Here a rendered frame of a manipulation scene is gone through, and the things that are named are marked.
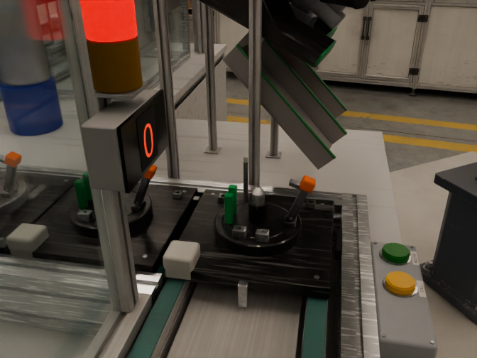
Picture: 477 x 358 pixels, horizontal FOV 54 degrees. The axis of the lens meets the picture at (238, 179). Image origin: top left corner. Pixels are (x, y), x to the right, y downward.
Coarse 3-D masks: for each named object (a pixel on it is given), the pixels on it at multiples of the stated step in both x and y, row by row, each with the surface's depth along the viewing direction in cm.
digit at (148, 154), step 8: (144, 112) 49; (152, 112) 51; (136, 120) 47; (144, 120) 49; (152, 120) 51; (144, 128) 49; (152, 128) 52; (144, 136) 50; (152, 136) 52; (144, 144) 50; (152, 144) 52; (144, 152) 50; (152, 152) 52; (144, 160) 50; (152, 160) 52; (144, 168) 50
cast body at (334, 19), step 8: (312, 0) 96; (312, 8) 95; (320, 8) 95; (328, 8) 94; (336, 8) 93; (344, 8) 96; (320, 16) 95; (328, 16) 95; (336, 16) 94; (344, 16) 96; (328, 24) 95; (336, 24) 95
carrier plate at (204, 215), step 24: (216, 192) 87; (240, 192) 87; (192, 216) 80; (312, 216) 80; (192, 240) 74; (216, 240) 74; (312, 240) 74; (216, 264) 69; (240, 264) 69; (264, 264) 69; (288, 264) 69; (312, 264) 69; (264, 288) 66; (288, 288) 65; (312, 288) 65
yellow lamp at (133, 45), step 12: (96, 48) 44; (108, 48) 44; (120, 48) 45; (132, 48) 45; (96, 60) 45; (108, 60) 45; (120, 60) 45; (132, 60) 46; (96, 72) 46; (108, 72) 45; (120, 72) 45; (132, 72) 46; (96, 84) 46; (108, 84) 46; (120, 84) 46; (132, 84) 47
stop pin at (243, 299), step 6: (240, 282) 66; (246, 282) 66; (240, 288) 66; (246, 288) 65; (240, 294) 66; (246, 294) 66; (240, 300) 67; (246, 300) 66; (240, 306) 67; (246, 306) 67
